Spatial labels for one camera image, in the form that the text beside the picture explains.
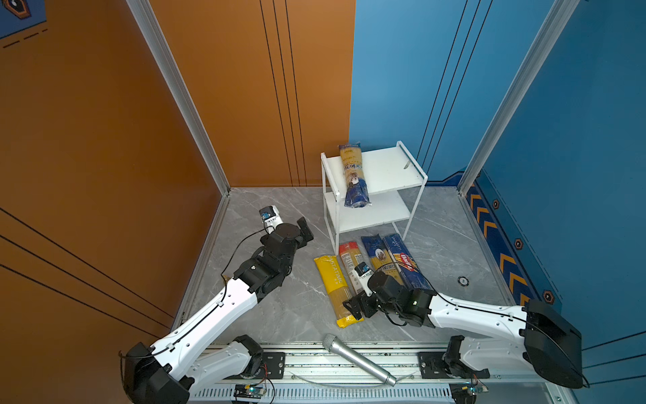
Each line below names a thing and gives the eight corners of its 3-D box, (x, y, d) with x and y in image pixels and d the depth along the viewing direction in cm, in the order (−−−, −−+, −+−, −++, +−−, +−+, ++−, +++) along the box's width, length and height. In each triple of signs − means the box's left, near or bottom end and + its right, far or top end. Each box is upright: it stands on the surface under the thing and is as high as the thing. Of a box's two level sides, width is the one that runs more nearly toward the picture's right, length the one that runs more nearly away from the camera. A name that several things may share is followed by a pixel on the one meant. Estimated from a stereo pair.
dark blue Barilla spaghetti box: (412, 295, 89) (415, 290, 86) (383, 241, 103) (384, 236, 100) (428, 289, 90) (431, 285, 87) (397, 237, 104) (399, 232, 101)
